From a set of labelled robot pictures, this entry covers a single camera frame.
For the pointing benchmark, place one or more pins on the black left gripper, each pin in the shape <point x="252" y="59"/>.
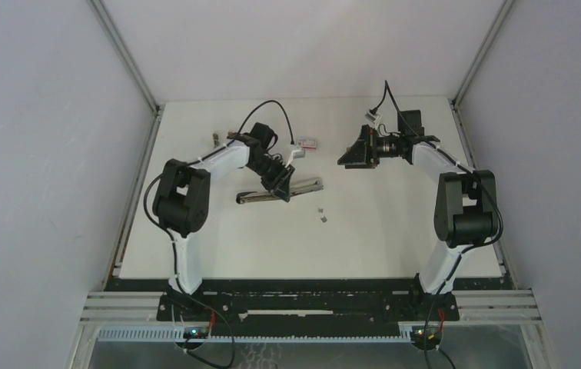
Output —
<point x="280" y="184"/>

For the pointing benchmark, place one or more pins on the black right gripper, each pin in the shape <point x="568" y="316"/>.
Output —
<point x="363" y="154"/>

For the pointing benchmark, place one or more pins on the black and grey large stapler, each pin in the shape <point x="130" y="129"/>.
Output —
<point x="297" y="188"/>

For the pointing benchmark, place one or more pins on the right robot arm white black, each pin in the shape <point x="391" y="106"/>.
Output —
<point x="466" y="214"/>

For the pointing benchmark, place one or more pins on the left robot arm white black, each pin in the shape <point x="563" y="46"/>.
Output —
<point x="180" y="206"/>

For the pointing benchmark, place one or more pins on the red white staple box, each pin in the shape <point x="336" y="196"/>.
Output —
<point x="307" y="143"/>

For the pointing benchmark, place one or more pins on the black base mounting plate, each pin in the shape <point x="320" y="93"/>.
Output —
<point x="286" y="326"/>

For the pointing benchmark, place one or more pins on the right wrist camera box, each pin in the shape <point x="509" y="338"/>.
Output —
<point x="373" y="117"/>

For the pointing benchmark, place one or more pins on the aluminium frame corner post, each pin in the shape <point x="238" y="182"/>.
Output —
<point x="112" y="32"/>

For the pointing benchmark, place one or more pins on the aluminium front rail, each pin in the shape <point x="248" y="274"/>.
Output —
<point x="459" y="307"/>

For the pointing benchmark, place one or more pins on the right aluminium frame post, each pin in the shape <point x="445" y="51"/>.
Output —
<point x="484" y="49"/>

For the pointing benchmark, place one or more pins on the white cable duct strip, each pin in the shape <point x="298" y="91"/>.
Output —
<point x="144" y="334"/>

